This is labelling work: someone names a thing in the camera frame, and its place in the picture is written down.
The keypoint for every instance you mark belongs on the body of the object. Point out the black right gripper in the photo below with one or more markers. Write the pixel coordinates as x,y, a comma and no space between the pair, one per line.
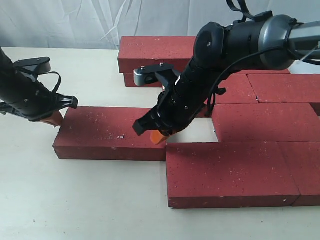
175,110

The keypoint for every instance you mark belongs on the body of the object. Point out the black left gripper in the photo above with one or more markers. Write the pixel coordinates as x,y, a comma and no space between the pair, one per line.
36,103

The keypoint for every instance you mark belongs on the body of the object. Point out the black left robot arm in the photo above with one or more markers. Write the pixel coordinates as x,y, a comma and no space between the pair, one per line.
10,76

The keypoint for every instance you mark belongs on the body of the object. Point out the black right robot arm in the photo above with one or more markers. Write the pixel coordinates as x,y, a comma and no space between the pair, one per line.
271,44

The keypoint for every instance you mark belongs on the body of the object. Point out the large front red brick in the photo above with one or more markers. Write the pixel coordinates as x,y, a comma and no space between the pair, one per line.
228,175

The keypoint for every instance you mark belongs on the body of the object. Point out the wrinkled white backdrop cloth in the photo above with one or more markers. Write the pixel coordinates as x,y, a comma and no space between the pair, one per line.
100,24

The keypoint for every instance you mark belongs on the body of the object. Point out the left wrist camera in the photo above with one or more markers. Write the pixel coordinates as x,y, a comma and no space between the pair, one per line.
33,66

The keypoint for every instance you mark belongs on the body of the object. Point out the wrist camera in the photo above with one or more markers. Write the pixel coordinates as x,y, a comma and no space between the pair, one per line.
33,66
161,72

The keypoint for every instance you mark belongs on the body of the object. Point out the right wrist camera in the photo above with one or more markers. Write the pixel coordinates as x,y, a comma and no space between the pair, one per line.
161,72

